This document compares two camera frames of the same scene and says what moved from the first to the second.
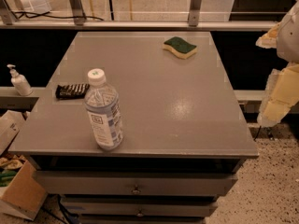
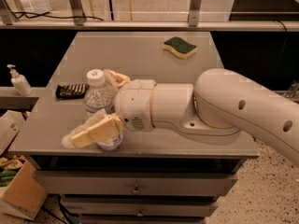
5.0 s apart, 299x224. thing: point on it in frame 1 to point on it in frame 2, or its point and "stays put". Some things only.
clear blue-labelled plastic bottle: (103, 106) stays put
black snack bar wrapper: (72, 91) stays put
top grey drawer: (99, 183) stays put
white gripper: (290, 39) to (134, 105)
